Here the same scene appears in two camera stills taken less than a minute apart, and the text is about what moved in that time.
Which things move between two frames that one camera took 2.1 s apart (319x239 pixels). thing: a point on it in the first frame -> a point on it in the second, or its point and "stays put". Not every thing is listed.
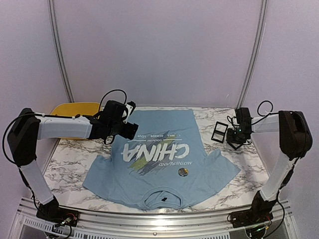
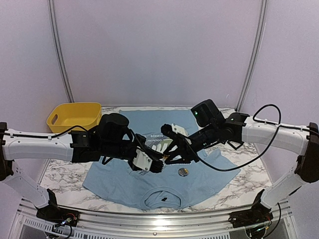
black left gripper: x=130 y=132 -> x=150 y=152
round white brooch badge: x=183 y=172 stays put
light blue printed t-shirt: x=166 y=166 stays put
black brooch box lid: x=235 y=147 stays put
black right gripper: x=230 y=139 -> x=185 y=153
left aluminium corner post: x=60 y=52 stays put
